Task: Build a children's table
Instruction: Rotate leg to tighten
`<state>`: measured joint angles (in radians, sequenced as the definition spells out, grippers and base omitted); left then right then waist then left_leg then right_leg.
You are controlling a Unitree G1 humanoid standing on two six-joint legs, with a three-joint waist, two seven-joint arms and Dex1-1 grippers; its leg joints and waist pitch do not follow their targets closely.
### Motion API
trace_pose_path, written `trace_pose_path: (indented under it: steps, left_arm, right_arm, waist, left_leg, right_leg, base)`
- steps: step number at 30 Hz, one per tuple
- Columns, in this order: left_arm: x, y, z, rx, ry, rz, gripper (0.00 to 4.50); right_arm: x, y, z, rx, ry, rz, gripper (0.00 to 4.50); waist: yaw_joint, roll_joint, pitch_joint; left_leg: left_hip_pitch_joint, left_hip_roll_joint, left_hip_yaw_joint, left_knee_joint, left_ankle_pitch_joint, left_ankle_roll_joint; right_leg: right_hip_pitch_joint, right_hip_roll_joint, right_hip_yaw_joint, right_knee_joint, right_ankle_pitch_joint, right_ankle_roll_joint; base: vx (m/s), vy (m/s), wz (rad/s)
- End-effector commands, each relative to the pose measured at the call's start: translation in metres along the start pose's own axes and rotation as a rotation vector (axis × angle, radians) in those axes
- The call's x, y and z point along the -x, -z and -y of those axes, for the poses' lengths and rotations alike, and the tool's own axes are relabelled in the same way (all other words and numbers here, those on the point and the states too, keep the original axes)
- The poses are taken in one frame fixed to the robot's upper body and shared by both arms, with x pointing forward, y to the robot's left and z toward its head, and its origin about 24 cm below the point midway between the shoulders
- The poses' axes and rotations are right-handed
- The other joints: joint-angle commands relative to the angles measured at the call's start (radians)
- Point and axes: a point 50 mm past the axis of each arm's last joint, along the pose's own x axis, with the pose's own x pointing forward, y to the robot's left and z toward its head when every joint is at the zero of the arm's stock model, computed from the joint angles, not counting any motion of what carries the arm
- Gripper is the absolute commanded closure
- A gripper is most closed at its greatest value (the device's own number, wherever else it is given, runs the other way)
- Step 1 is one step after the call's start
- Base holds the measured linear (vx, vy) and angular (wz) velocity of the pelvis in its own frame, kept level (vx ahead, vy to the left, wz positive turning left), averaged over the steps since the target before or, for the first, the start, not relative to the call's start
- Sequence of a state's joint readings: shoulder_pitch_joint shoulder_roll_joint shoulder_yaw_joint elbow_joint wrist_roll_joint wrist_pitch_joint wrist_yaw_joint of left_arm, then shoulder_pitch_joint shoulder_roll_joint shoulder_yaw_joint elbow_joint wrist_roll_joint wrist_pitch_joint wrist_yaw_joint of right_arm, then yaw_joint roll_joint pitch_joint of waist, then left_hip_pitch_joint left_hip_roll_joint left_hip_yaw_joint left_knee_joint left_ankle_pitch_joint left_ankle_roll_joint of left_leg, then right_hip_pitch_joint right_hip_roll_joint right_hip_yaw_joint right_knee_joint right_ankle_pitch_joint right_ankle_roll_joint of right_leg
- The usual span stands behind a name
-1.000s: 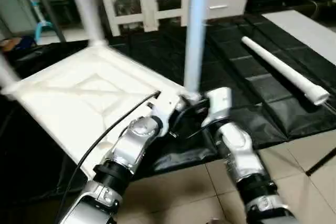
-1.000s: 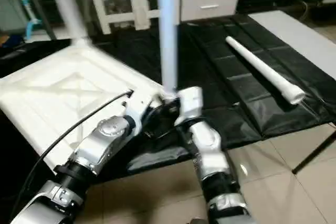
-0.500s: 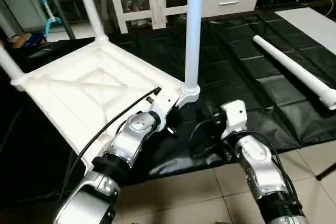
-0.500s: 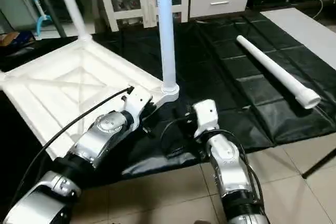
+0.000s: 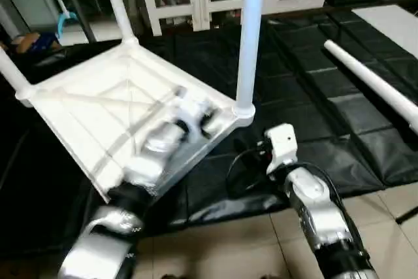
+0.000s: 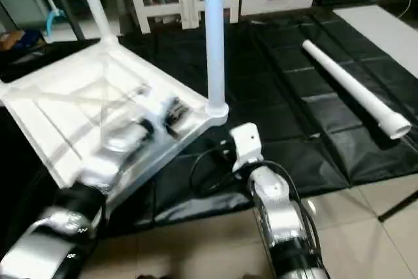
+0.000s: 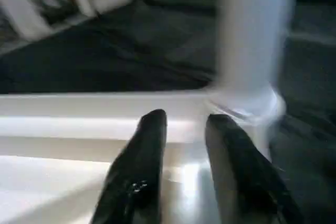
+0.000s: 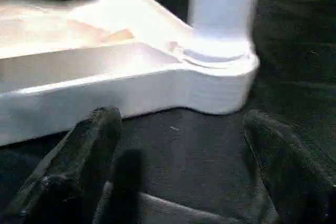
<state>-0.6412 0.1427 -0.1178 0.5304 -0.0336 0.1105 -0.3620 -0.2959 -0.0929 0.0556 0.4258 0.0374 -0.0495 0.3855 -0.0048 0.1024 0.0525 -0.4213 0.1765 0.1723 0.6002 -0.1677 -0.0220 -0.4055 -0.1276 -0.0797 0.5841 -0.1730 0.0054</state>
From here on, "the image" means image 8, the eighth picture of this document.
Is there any black work mat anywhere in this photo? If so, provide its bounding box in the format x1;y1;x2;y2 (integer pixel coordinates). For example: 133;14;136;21
0;0;336;224

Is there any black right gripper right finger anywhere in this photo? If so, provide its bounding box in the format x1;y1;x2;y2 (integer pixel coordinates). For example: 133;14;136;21
243;110;336;224

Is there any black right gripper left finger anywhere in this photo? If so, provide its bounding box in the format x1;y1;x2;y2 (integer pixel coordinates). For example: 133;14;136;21
0;106;122;224

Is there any white plastic table leg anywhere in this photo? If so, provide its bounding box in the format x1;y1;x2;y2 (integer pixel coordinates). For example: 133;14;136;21
186;0;259;67

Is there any white plastic table top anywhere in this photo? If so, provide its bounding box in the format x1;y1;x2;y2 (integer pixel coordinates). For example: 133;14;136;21
0;0;261;147

